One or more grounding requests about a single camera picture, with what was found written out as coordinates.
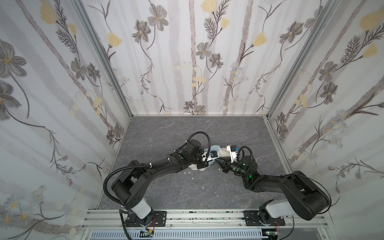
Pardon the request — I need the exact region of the light blue fleece hoodie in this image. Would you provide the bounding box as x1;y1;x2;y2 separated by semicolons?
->
202;145;221;167

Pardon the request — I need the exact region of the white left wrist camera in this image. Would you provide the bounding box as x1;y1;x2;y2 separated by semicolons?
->
202;151;220;164

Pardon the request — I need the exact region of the black corrugated right cable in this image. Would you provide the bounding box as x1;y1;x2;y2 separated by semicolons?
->
185;131;212;157

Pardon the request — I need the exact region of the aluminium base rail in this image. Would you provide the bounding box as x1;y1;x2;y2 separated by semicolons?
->
81;209;328;230

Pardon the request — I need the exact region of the black mounting plate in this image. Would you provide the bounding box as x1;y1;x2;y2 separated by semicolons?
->
124;211;167;228
243;210;286;227

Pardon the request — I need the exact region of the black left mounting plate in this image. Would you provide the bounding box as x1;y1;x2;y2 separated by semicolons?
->
124;211;167;228

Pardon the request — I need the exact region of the aluminium corner post left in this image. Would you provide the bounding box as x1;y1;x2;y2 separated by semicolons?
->
71;0;134;119

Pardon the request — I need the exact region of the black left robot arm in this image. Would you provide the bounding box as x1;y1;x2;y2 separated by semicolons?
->
103;139;211;221

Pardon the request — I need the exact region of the black corrugated cable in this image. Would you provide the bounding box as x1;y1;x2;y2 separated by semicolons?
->
102;161;169;240
185;131;212;157

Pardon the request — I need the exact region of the aluminium corner post right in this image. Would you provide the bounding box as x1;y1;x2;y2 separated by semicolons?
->
266;1;338;120

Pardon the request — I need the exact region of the black corrugated left cable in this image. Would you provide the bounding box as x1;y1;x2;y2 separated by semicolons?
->
102;161;169;240

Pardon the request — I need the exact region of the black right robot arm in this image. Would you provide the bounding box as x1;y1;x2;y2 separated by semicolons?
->
215;156;332;223

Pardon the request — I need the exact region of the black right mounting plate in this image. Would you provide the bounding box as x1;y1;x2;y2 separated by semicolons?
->
243;210;286;227

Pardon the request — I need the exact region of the white slotted cable duct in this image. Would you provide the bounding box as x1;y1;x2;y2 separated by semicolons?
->
89;229;269;240

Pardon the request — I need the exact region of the white plush teddy bear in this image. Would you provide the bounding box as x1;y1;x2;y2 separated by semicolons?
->
189;145;230;172

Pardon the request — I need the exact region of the aluminium corner post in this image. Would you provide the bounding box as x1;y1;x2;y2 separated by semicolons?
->
71;0;134;119
266;1;338;120

